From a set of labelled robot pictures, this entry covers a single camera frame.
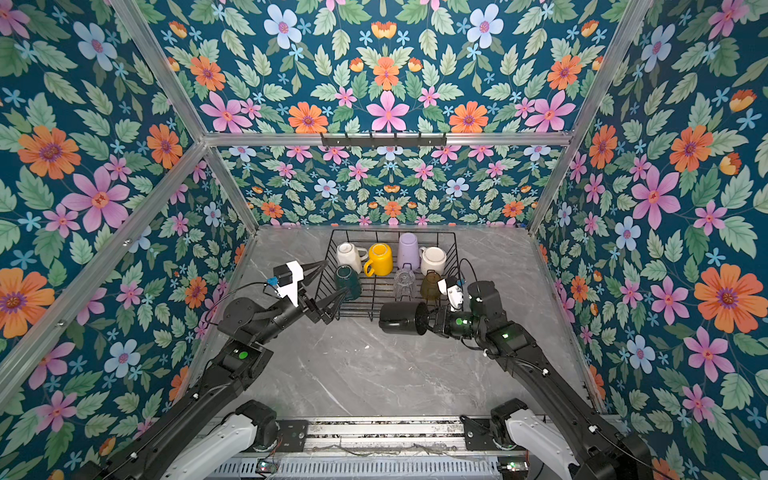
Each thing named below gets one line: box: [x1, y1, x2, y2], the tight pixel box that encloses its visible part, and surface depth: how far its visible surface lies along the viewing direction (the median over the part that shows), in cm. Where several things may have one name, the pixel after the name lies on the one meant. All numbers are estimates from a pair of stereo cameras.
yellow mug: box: [364, 242, 393, 277], surface depth 100 cm
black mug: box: [379, 301, 430, 335], surface depth 67 cm
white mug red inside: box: [420, 246, 447, 277], surface depth 100 cm
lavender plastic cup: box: [397, 232, 421, 270], surface depth 100 cm
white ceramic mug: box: [336, 242, 368, 275], surface depth 98 cm
